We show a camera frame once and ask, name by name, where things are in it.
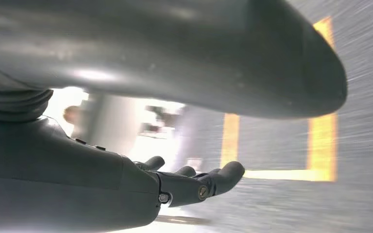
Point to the person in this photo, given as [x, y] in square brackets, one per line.
[72, 114]

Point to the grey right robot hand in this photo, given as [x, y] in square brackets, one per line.
[173, 48]

